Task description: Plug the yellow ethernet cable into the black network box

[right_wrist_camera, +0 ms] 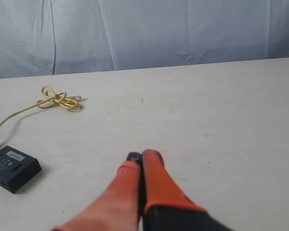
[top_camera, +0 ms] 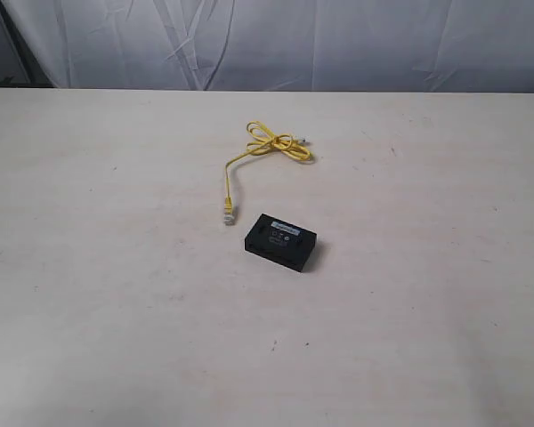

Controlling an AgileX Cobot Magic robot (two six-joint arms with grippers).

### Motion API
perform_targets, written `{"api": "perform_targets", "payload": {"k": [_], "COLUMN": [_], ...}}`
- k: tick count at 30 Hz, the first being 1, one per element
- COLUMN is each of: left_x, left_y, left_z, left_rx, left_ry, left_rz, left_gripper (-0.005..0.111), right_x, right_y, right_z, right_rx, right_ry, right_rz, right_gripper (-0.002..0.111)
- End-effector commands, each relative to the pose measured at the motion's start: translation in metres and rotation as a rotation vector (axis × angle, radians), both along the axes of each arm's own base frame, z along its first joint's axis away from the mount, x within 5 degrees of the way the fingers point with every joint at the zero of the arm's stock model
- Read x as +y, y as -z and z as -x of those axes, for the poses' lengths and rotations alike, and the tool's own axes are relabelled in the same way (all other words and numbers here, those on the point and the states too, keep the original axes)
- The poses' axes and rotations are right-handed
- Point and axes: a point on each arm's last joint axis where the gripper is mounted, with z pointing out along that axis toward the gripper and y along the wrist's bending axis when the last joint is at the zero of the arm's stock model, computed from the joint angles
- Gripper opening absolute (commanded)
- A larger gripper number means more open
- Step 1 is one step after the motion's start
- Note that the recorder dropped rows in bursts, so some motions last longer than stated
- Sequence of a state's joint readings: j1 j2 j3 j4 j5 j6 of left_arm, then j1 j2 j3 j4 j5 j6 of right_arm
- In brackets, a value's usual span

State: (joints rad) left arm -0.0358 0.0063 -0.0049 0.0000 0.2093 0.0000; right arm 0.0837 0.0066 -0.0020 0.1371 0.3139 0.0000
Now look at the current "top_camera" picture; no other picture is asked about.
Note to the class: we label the grey backdrop curtain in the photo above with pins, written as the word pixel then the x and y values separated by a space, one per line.
pixel 382 46

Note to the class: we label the black network switch box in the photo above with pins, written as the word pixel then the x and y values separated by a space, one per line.
pixel 281 242

